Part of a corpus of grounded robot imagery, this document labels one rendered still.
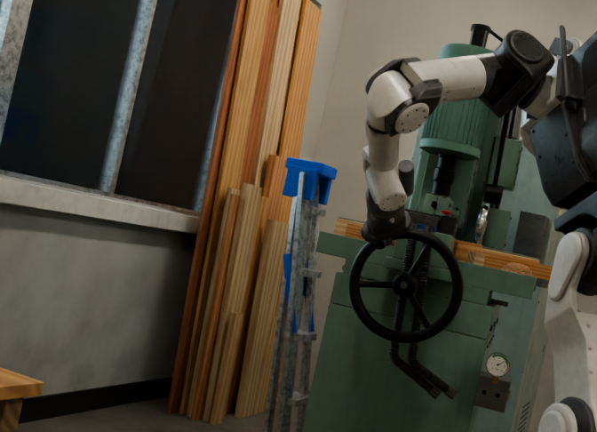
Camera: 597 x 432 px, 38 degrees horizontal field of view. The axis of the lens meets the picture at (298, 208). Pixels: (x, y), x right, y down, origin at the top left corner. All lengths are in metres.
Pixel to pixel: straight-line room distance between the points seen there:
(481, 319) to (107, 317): 1.74
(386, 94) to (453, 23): 3.39
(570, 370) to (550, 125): 0.50
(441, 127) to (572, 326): 0.91
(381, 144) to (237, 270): 2.10
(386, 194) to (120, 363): 2.12
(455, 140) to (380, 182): 0.61
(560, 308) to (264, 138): 2.61
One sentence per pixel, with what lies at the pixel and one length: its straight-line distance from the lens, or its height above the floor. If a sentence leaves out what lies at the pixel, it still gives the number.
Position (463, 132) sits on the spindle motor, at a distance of 2.49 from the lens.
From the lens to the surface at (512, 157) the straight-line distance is 2.72.
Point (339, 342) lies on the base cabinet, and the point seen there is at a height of 0.61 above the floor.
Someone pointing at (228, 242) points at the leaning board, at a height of 0.78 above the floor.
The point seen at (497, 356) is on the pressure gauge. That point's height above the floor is 0.68.
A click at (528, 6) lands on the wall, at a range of 5.05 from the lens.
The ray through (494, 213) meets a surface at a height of 1.06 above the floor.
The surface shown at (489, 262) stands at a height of 0.91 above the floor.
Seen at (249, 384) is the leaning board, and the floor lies 0.16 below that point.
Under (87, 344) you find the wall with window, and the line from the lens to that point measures 3.55.
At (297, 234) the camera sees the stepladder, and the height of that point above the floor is 0.87.
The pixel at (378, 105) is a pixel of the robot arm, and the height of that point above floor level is 1.16.
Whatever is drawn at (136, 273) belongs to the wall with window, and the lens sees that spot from 3.70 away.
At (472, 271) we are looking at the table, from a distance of 2.37.
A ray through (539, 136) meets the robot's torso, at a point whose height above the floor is 1.19.
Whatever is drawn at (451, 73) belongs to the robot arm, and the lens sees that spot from 1.77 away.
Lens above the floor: 0.89
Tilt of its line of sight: 2 degrees up
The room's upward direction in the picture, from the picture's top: 12 degrees clockwise
